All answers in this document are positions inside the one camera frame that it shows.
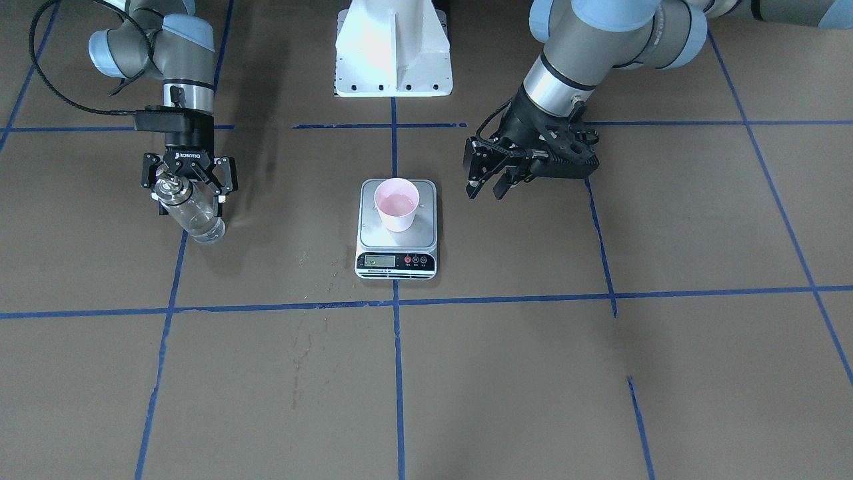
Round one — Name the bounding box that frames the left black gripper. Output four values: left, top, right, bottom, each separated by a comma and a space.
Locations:
465, 90, 551, 199

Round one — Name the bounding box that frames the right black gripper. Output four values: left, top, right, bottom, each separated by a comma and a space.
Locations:
141, 131, 238, 218

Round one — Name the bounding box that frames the clear glass sauce bottle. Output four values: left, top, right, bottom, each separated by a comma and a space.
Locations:
152, 168, 226, 244

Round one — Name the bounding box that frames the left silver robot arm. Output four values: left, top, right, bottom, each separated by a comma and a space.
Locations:
463, 1, 851, 199

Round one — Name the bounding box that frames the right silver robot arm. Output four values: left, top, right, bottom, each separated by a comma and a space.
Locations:
88, 1, 238, 217

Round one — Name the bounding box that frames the silver kitchen scale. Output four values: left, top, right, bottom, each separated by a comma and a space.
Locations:
355, 179, 439, 280

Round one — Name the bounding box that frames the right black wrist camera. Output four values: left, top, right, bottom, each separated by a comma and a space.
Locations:
133, 105, 214, 133

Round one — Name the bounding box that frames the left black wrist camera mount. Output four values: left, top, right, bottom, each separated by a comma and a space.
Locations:
530, 100, 600, 179

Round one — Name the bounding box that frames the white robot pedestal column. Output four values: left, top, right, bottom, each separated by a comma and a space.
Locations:
333, 1, 454, 98

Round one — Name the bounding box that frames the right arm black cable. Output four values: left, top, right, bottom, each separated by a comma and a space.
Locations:
28, 0, 174, 117

